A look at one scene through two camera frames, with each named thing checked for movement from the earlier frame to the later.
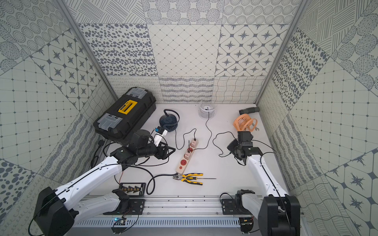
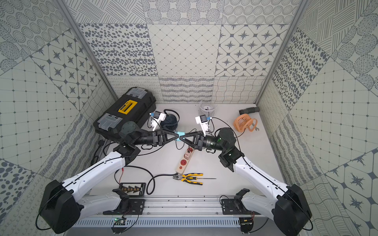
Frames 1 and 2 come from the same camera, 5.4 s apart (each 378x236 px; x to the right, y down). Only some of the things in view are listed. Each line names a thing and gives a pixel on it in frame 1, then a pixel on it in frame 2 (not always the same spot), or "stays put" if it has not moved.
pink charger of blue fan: (187, 156) stays put
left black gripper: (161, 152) to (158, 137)
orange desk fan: (241, 123) stays put
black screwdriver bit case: (134, 189) stays put
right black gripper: (231, 146) to (198, 143)
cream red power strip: (187, 156) stays put
